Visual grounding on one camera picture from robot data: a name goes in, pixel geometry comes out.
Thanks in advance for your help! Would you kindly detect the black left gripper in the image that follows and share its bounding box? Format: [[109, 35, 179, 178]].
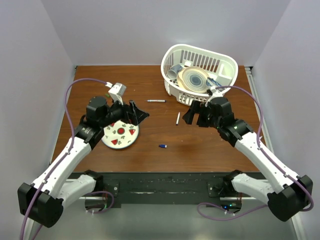
[[99, 94, 149, 128]]

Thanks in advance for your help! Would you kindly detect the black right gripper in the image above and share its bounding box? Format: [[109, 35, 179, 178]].
[[182, 99, 222, 130]]

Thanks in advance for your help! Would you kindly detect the white pen blue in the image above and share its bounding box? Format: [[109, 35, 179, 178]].
[[175, 112, 181, 126]]

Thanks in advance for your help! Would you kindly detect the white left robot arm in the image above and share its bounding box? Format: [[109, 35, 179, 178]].
[[17, 96, 149, 228]]

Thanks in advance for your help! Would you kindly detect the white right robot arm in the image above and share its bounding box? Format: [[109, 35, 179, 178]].
[[182, 97, 314, 222]]

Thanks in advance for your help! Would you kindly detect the purple capped pen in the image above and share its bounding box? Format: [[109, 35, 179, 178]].
[[146, 99, 166, 103]]

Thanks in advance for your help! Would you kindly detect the watermelon pattern plate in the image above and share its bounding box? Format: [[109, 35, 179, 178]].
[[101, 120, 140, 150]]

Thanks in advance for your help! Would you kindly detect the beige ceramic plate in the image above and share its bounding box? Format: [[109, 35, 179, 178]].
[[177, 66, 209, 94]]

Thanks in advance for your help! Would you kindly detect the blue white bowl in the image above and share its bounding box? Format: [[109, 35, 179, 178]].
[[205, 77, 222, 88]]

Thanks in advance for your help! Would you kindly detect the blue white mug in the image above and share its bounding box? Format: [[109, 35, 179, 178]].
[[167, 64, 183, 80]]

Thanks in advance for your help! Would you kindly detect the white plastic dish basket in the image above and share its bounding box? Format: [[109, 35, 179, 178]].
[[161, 44, 239, 106]]

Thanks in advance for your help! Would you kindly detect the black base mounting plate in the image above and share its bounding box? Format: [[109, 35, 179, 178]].
[[93, 172, 247, 209]]

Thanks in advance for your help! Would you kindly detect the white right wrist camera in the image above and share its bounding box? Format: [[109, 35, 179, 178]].
[[206, 86, 223, 103]]

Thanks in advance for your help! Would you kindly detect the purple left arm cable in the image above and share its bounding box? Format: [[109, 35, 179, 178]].
[[18, 77, 111, 240]]

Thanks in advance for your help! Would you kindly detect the aluminium frame rail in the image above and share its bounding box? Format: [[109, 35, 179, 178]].
[[244, 66, 307, 240]]

